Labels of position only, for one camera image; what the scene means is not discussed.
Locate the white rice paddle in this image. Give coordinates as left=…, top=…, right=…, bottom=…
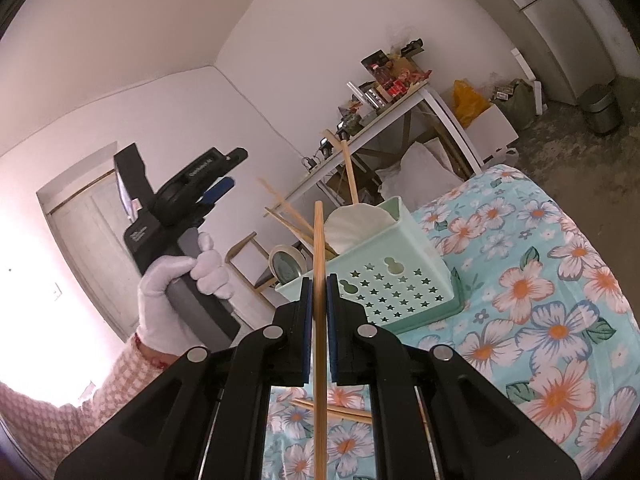
left=268, top=245, right=308, bottom=285
left=324, top=204, right=395, bottom=255

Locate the wooden chopstick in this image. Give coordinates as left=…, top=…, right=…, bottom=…
left=257, top=178, right=314, bottom=249
left=341, top=139, right=359, bottom=205
left=312, top=200, right=328, bottom=480
left=291, top=399, right=372, bottom=425

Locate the pink checkered left forearm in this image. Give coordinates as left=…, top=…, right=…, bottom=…
left=1, top=335, right=177, bottom=479

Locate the left white gloved hand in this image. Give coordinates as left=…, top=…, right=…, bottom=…
left=137, top=232, right=233, bottom=356

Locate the wooden chair black seat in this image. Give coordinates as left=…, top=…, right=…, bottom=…
left=224, top=231, right=277, bottom=310

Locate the mint green utensil basket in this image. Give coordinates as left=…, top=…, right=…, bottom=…
left=274, top=195, right=464, bottom=334

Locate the white door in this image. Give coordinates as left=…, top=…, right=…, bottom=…
left=37, top=142, right=140, bottom=340

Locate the white side table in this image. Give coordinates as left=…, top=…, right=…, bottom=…
left=285, top=81, right=483, bottom=202

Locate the white sack under table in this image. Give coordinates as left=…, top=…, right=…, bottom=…
left=376, top=142, right=463, bottom=211

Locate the red oil bottle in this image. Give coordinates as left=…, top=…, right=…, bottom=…
left=375, top=65, right=407, bottom=101

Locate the floral blue tablecloth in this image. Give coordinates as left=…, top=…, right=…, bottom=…
left=262, top=165, right=639, bottom=479

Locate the white box on floor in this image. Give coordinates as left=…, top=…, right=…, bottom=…
left=465, top=105, right=518, bottom=168

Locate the yellow plastic bag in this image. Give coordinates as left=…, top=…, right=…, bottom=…
left=452, top=80, right=490, bottom=129

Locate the green bag on floor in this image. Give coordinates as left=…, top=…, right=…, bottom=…
left=491, top=79, right=537, bottom=132

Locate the steel rice cooker pot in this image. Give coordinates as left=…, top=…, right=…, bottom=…
left=578, top=84, right=623, bottom=136

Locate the silver refrigerator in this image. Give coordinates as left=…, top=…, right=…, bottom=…
left=476, top=0, right=615, bottom=105

